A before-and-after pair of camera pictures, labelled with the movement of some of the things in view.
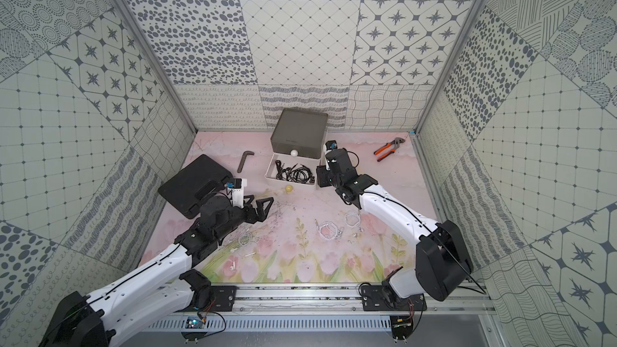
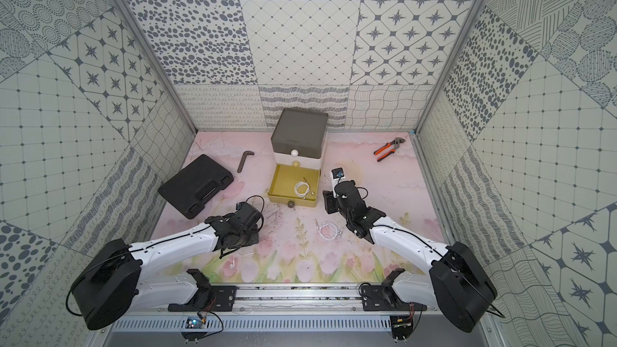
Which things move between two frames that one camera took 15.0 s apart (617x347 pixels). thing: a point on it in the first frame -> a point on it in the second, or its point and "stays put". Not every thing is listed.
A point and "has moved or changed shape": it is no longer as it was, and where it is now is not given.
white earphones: [353, 219] has moved or changed shape
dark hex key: [243, 160] stays put
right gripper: [322, 176] -> [329, 202]
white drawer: [293, 169] has moved or changed shape
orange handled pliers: [395, 144] stays put
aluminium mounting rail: [328, 300] stays put
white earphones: [328, 230] stays put
